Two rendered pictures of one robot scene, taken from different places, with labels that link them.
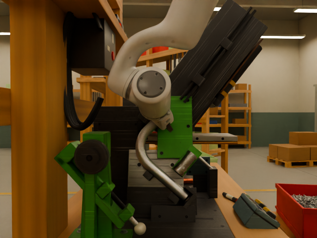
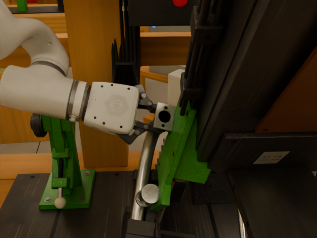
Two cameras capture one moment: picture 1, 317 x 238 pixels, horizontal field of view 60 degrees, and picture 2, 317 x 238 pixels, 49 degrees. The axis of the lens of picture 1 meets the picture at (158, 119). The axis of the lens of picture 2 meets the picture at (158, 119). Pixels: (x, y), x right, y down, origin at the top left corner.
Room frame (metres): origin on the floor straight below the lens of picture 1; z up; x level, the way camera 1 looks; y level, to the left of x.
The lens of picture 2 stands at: (0.83, -0.64, 1.54)
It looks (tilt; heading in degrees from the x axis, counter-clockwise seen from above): 28 degrees down; 85
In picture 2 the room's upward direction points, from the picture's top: straight up
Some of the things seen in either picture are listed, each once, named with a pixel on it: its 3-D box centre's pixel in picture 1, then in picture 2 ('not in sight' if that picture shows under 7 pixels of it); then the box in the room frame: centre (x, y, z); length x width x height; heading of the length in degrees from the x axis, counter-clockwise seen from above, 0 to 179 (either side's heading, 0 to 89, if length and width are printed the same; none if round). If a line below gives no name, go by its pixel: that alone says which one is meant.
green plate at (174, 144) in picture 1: (174, 126); (189, 141); (0.94, -0.06, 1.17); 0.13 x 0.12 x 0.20; 178
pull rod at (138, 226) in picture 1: (134, 222); (60, 194); (0.64, 0.06, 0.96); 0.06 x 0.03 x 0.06; 88
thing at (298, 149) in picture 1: (299, 148); not in sight; (6.60, -3.39, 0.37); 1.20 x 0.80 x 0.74; 101
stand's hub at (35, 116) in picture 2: (91, 157); (38, 122); (0.59, 0.15, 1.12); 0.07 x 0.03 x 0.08; 88
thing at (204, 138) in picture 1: (183, 138); (267, 173); (1.09, -0.10, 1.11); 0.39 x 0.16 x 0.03; 88
